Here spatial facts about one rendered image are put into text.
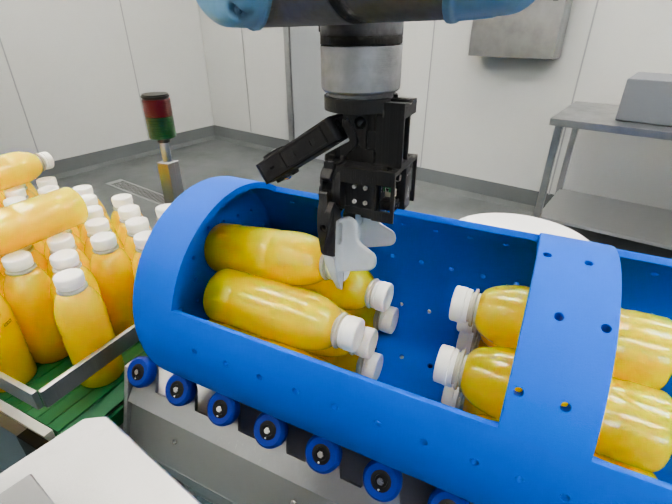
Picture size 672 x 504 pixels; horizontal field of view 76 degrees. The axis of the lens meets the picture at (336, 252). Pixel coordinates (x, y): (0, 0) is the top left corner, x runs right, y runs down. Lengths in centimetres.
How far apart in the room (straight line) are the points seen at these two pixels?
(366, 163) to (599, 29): 333
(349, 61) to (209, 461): 54
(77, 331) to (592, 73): 350
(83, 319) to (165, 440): 21
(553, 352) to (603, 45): 340
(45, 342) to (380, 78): 68
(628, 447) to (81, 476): 41
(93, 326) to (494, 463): 57
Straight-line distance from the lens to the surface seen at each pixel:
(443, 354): 45
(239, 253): 55
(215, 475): 69
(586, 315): 39
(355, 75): 40
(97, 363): 75
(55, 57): 514
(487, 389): 43
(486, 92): 391
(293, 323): 48
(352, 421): 43
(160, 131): 113
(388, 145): 42
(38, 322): 85
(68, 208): 85
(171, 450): 73
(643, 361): 47
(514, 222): 98
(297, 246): 52
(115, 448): 37
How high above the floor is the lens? 142
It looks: 29 degrees down
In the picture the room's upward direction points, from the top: straight up
